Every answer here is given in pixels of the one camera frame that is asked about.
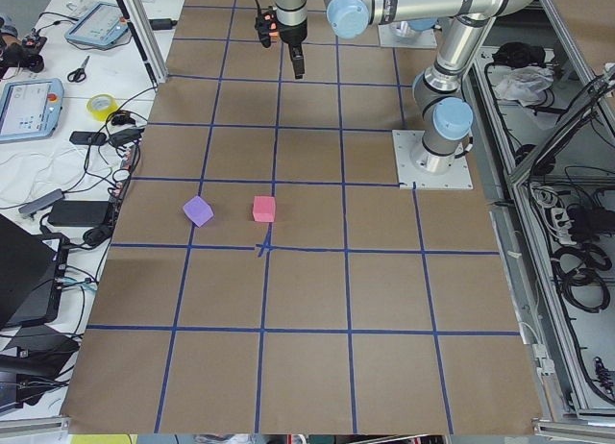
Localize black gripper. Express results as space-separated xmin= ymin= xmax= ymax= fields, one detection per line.
xmin=278 ymin=22 xmax=308 ymax=79

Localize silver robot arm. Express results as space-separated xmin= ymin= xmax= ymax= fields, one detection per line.
xmin=275 ymin=0 xmax=533 ymax=175

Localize pink foam cube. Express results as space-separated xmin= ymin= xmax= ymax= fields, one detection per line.
xmin=252 ymin=195 xmax=276 ymax=223

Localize purple foam cube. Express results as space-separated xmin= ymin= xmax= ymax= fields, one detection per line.
xmin=183 ymin=196 xmax=214 ymax=227

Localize blue teach pendant far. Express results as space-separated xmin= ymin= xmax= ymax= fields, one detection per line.
xmin=64 ymin=2 xmax=129 ymax=50

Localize blue teach pendant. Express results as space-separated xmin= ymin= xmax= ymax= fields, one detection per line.
xmin=64 ymin=2 xmax=129 ymax=50
xmin=1 ymin=78 xmax=64 ymax=143

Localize yellow tape roll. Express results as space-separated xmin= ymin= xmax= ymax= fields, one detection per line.
xmin=86 ymin=93 xmax=119 ymax=122

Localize brown paper mat blue grid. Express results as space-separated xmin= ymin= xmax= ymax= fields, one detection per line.
xmin=62 ymin=0 xmax=541 ymax=435

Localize crumpled white cloth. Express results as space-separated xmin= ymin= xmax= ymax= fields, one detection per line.
xmin=494 ymin=66 xmax=554 ymax=107

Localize black small device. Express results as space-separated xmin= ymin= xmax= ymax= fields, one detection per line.
xmin=69 ymin=131 xmax=107 ymax=146

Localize blue teach pendant near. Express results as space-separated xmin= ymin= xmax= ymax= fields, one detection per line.
xmin=1 ymin=78 xmax=64 ymax=143

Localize black power adapter brick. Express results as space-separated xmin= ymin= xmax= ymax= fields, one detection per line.
xmin=48 ymin=200 xmax=110 ymax=227

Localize grey usb hub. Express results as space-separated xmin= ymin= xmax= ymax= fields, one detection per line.
xmin=18 ymin=188 xmax=64 ymax=216

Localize white power strip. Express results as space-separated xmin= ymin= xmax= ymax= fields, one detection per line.
xmin=549 ymin=207 xmax=572 ymax=234

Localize black laptop computer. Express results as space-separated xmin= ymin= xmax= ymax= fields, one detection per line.
xmin=1 ymin=217 xmax=68 ymax=330

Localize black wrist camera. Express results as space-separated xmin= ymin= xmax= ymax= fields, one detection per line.
xmin=255 ymin=11 xmax=279 ymax=48

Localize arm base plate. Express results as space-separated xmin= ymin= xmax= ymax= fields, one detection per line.
xmin=378 ymin=18 xmax=437 ymax=49
xmin=392 ymin=130 xmax=473 ymax=190

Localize aluminium frame post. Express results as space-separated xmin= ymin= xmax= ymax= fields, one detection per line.
xmin=116 ymin=0 xmax=168 ymax=86

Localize black handled scissors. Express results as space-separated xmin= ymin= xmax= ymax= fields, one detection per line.
xmin=66 ymin=56 xmax=90 ymax=84

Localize coiled black cable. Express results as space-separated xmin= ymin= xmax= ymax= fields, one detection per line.
xmin=552 ymin=249 xmax=612 ymax=315

